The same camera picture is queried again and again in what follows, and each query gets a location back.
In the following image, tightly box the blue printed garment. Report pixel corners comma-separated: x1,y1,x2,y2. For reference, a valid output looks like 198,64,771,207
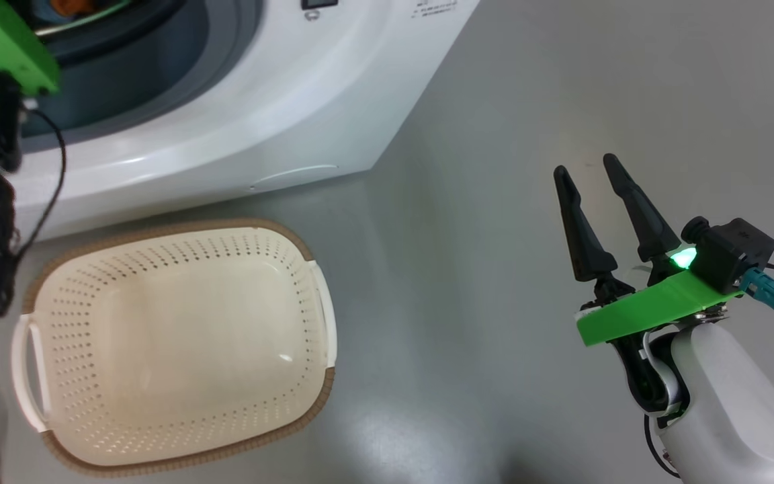
30,0,127,22

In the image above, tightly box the white front-load washing machine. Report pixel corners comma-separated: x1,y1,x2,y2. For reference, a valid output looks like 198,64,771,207
9,0,482,241

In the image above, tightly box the small printed text label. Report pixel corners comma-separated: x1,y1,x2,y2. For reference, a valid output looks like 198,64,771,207
412,0,459,18

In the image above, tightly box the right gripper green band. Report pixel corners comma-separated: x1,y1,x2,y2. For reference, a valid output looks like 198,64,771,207
552,153,745,419

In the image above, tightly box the round white filter hatch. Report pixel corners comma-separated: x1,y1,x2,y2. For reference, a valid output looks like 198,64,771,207
249,164,339,192

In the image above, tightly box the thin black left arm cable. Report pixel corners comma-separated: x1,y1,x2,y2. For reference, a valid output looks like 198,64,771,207
16,106,68,264

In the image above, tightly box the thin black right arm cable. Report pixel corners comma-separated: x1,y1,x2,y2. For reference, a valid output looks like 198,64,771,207
643,413,681,480

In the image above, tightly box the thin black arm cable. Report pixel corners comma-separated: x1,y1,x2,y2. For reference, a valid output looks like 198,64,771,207
16,106,68,264
643,413,681,480

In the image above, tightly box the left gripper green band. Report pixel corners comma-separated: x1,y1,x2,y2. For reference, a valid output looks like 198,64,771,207
0,0,61,173

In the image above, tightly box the cream perforated laundry basket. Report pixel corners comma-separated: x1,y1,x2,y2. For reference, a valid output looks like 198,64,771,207
11,217,339,479

